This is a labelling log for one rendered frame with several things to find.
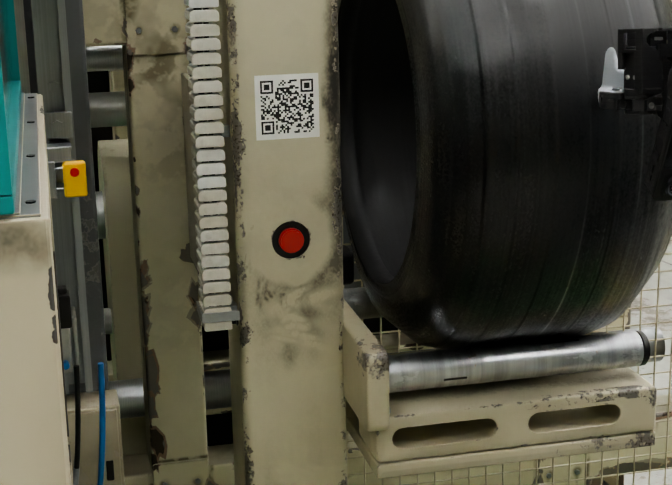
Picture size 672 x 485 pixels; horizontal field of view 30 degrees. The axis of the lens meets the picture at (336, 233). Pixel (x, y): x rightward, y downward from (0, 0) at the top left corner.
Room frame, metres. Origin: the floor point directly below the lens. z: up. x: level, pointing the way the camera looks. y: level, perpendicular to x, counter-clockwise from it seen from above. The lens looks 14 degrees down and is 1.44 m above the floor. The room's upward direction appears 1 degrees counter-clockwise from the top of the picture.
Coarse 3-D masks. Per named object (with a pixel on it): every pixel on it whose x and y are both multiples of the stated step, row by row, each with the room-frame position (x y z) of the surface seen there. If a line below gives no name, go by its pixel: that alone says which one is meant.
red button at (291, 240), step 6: (288, 228) 1.44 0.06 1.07; (294, 228) 1.44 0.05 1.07; (282, 234) 1.44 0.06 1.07; (288, 234) 1.44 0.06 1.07; (294, 234) 1.44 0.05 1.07; (300, 234) 1.44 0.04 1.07; (282, 240) 1.43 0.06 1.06; (288, 240) 1.44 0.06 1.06; (294, 240) 1.44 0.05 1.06; (300, 240) 1.44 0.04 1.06; (282, 246) 1.43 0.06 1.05; (288, 246) 1.44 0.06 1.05; (294, 246) 1.44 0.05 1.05; (300, 246) 1.44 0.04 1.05; (288, 252) 1.44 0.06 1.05; (294, 252) 1.44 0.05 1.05
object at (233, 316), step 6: (198, 306) 1.46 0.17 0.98; (198, 312) 1.46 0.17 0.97; (216, 312) 1.43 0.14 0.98; (222, 312) 1.43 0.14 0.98; (228, 312) 1.43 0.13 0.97; (234, 312) 1.43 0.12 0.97; (204, 318) 1.43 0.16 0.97; (210, 318) 1.43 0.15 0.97; (216, 318) 1.43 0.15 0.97; (222, 318) 1.43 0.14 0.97; (228, 318) 1.43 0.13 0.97; (234, 318) 1.43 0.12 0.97
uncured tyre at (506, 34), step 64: (384, 0) 1.80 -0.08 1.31; (448, 0) 1.35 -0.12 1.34; (512, 0) 1.34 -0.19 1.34; (576, 0) 1.35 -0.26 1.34; (640, 0) 1.37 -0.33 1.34; (384, 64) 1.83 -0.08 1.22; (448, 64) 1.32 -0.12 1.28; (512, 64) 1.31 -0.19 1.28; (576, 64) 1.32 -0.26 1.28; (384, 128) 1.83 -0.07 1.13; (448, 128) 1.31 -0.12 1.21; (512, 128) 1.29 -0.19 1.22; (576, 128) 1.30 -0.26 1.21; (640, 128) 1.32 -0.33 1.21; (384, 192) 1.79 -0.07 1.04; (448, 192) 1.31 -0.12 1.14; (512, 192) 1.29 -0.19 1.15; (576, 192) 1.31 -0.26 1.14; (640, 192) 1.32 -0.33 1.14; (384, 256) 1.71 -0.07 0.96; (448, 256) 1.33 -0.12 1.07; (512, 256) 1.31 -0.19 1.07; (576, 256) 1.33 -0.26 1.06; (640, 256) 1.35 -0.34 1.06; (448, 320) 1.37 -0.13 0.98; (512, 320) 1.38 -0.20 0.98; (576, 320) 1.41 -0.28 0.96
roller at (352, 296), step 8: (352, 288) 1.69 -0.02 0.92; (360, 288) 1.69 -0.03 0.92; (344, 296) 1.67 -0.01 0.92; (352, 296) 1.67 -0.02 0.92; (360, 296) 1.68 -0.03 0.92; (368, 296) 1.68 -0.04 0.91; (352, 304) 1.67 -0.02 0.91; (360, 304) 1.67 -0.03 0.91; (368, 304) 1.67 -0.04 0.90; (360, 312) 1.67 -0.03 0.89; (368, 312) 1.67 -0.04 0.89; (376, 312) 1.68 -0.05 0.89
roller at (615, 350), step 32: (416, 352) 1.42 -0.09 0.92; (448, 352) 1.42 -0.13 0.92; (480, 352) 1.43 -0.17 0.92; (512, 352) 1.43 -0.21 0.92; (544, 352) 1.44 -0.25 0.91; (576, 352) 1.44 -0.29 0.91; (608, 352) 1.45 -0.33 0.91; (640, 352) 1.46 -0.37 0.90; (416, 384) 1.40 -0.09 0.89; (448, 384) 1.41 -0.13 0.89
